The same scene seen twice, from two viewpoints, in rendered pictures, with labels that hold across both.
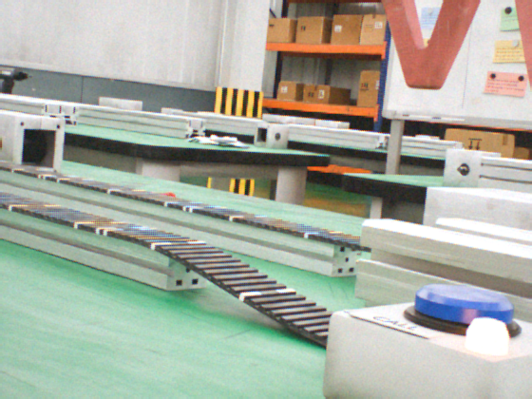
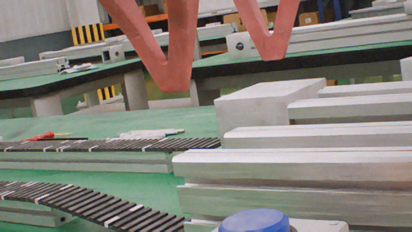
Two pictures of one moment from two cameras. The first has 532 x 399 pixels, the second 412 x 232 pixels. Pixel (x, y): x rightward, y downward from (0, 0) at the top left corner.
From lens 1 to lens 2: 0.09 m
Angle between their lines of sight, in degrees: 8
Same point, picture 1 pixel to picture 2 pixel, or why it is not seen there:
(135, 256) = (28, 208)
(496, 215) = (264, 108)
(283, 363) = not seen: outside the picture
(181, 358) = not seen: outside the picture
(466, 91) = not seen: outside the picture
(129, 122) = (18, 72)
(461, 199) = (237, 103)
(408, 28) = (149, 51)
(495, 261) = (269, 169)
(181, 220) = (58, 158)
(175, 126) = (49, 67)
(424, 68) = (170, 78)
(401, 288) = (211, 200)
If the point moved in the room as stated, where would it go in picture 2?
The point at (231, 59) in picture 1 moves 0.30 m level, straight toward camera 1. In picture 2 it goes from (74, 8) to (74, 6)
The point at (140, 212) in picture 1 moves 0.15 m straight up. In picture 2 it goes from (29, 158) to (9, 64)
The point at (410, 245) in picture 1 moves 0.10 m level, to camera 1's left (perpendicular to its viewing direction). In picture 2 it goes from (209, 169) to (74, 196)
